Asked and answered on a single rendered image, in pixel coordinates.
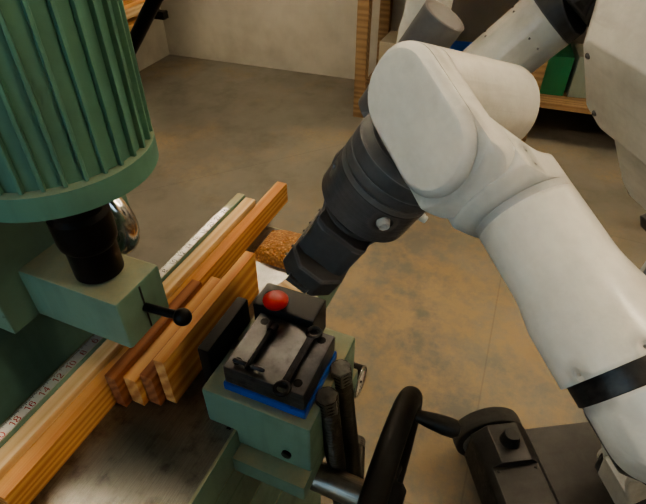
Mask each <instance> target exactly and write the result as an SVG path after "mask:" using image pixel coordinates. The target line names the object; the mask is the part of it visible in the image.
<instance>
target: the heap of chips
mask: <svg viewBox="0 0 646 504"><path fill-rule="evenodd" d="M301 235H302V234H300V233H296V232H292V231H288V230H272V231H271V232H270V234H269V235H268V236H267V237H266V238H265V240H264V241H263V242H262V243H261V244H260V246H259V247H258V248H257V249H256V250H255V252H254V253H255V261H258V262H261V263H265V264H268V265H272V266H275V267H279V268H282V269H285V266H284V263H283V259H284V258H285V256H286V255H285V254H286V252H289V251H290V250H291V248H292V247H291V246H292V244H295V243H296V241H297V240H298V239H299V237H300V236H301Z"/></svg>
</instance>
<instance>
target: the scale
mask: <svg viewBox="0 0 646 504"><path fill-rule="evenodd" d="M228 210H229V208H225V207H222V208H221V209H220V210H219V211H218V212H217V213H216V214H215V215H214V216H213V217H212V218H211V219H210V220H209V221H208V222H207V223H206V224H205V225H204V226H203V227H202V228H201V229H200V230H199V231H198V232H197V233H196V234H195V235H194V236H193V237H192V238H191V239H190V240H189V241H188V242H187V243H186V244H185V245H184V246H183V247H182V248H181V249H180V250H179V251H178V252H177V253H176V254H175V255H174V256H173V257H172V258H171V259H170V260H169V261H168V262H167V263H166V264H165V265H164V266H163V267H162V268H161V269H160V270H159V273H160V276H161V278H162V277H163V276H164V275H165V274H166V273H167V272H168V271H169V270H170V269H171V268H172V267H173V266H174V265H175V264H176V263H177V262H178V261H179V260H180V259H181V258H182V257H183V256H184V255H185V254H186V253H187V252H188V251H189V250H190V249H191V248H192V247H193V246H194V245H195V244H196V243H197V242H198V241H199V240H200V239H201V238H202V237H203V236H204V235H205V234H206V233H207V232H208V231H209V230H210V229H211V228H212V227H213V226H214V225H215V224H216V223H217V222H218V221H219V220H220V219H221V218H222V217H223V216H224V215H225V214H226V213H227V212H228ZM102 338H103V337H100V336H98V335H95V334H94V335H93V336H92V337H91V338H90V339H89V340H88V341H87V342H86V343H85V344H84V345H83V346H82V347H81V348H80V349H79V350H78V351H77V352H76V353H75V354H74V355H73V356H72V357H71V358H70V359H69V360H68V361H67V362H66V363H65V364H64V365H63V366H62V367H61V368H60V369H59V370H58V371H56V372H55V373H54V374H53V375H52V376H51V377H50V378H49V379H48V380H47V381H46V382H45V383H44V384H43V385H42V386H41V387H40V388H39V389H38V390H37V391H36V392H35V393H34V394H33V395H32V396H31V397H30V398H29V399H28V400H27V401H26V402H25V403H24V404H23V405H22V406H21V407H20V408H19V409H18V410H17V411H16V412H15V413H14V414H13V415H12V416H11V417H10V418H9V419H8V420H7V421H6V422H5V423H4V424H3V425H2V426H1V427H0V441H1V440H2V439H3V438H4V437H5V436H6V435H7V434H8V433H9V432H10V431H11V430H12V429H13V428H14V427H15V426H16V425H17V424H18V423H19V422H20V421H21V420H22V419H23V418H24V417H25V416H26V415H27V414H28V413H29V412H30V411H31V410H32V409H33V408H34V407H35V406H36V405H37V404H38V403H39V402H40V401H41V400H42V399H43V398H44V397H45V396H46V395H47V394H48V393H49V392H50V391H51V390H52V389H53V388H54V387H55V386H56V385H57V384H58V383H59V382H60V381H61V380H62V379H63V378H64V377H65V376H66V375H67V374H68V373H69V372H70V370H71V369H72V368H73V367H74V366H75V365H76V364H77V363H78V362H79V361H80V360H81V359H82V358H83V357H84V356H85V355H86V354H87V353H88V352H89V351H90V350H91V349H92V348H93V347H94V346H95V345H96V344H97V343H98V342H99V341H100V340H101V339H102Z"/></svg>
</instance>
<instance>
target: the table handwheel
mask: <svg viewBox="0 0 646 504"><path fill-rule="evenodd" d="M422 403H423V396H422V393H421V391H420V390H419V389H418V388H417V387H414V386H407V387H405V388H403V389H402V390H401V391H400V393H399V394H398V395H397V397H396V399H395V401H394V403H393V405H392V407H391V410H390V412H389V414H388V417H387V419H386V421H385V424H384V427H383V429H382V432H381V434H380V437H379V440H378V442H377V445H376V448H375V451H374V454H373V457H372V459H371V462H370V465H369V468H368V471H367V474H366V477H365V479H363V478H361V477H358V476H356V475H353V474H351V473H348V472H346V471H343V470H339V469H334V468H331V467H329V466H328V465H327V464H326V463H324V462H322V463H321V465H320V467H319V469H318V472H317V474H316V476H315V479H314V481H313V483H312V485H311V488H310V490H311V491H314V492H316V493H318V494H321V495H323V496H325V497H328V498H330V499H332V500H334V501H337V502H339V503H341V504H403V503H404V500H405V496H406V492H407V491H406V488H405V486H404V484H403V481H404V477H405V473H406V470H407V466H408V462H409V459H410V455H411V451H412V447H413V443H414V439H415V435H416V431H417V427H418V423H417V422H415V418H416V415H417V411H418V409H419V410H421V409H422Z"/></svg>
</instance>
